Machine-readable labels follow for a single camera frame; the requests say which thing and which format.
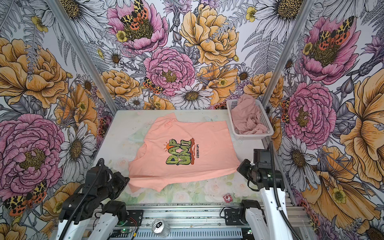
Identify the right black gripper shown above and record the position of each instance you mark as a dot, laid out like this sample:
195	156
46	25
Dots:
242	169

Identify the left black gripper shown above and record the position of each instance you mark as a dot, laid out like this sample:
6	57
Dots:
122	183

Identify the white plastic laundry basket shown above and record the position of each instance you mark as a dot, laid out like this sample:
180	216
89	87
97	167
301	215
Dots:
264	119

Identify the peach graphic t-shirt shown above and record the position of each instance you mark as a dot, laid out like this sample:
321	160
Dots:
181	152

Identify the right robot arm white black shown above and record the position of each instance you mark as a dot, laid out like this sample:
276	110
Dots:
268	220

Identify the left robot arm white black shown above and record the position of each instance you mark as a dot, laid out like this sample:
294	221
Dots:
78	209

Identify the small red white card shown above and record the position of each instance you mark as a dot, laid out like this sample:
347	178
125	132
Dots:
227	198

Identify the left green circuit board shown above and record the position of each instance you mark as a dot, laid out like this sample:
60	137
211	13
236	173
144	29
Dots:
123	231

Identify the dusty pink garment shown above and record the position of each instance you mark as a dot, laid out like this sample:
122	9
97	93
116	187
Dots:
246	117

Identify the silver drink can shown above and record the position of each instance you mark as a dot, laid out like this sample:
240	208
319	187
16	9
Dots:
161	228

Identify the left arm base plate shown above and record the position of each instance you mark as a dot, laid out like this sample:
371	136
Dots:
135	218

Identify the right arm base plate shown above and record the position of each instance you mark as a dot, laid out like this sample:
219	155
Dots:
232	217

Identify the aluminium frame rail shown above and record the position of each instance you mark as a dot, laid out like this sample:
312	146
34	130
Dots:
184	216

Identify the white slotted cable duct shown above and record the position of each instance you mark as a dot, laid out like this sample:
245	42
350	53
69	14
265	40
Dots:
193	234

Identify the right aluminium corner post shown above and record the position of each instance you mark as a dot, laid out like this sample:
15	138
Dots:
291	41

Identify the aluminium corner post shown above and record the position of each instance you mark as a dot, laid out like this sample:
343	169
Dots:
75	40
291	41

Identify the left aluminium corner post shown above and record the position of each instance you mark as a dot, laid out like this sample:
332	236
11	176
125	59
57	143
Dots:
75	40

